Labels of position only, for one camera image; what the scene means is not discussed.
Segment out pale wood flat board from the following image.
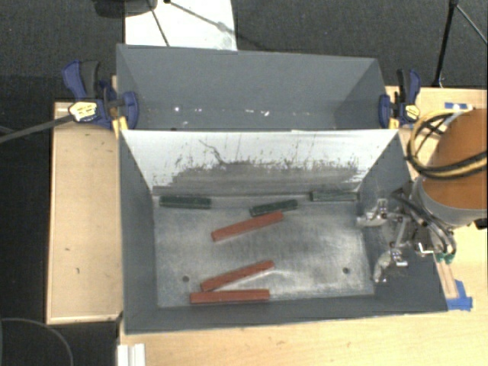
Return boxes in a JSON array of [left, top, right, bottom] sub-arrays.
[[45, 101, 124, 326]]

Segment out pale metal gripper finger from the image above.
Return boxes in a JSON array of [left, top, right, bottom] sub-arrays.
[[371, 246, 409, 284], [355, 199, 400, 228]]

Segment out grey metal bin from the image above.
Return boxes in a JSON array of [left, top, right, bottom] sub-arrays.
[[115, 43, 449, 335]]

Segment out dark green flat block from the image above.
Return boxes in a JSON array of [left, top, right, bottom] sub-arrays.
[[309, 189, 360, 203], [249, 199, 300, 218], [159, 195, 213, 210]]

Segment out red-brown flat block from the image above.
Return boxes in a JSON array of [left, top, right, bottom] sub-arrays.
[[200, 260, 276, 293], [210, 210, 285, 243], [189, 288, 271, 305]]

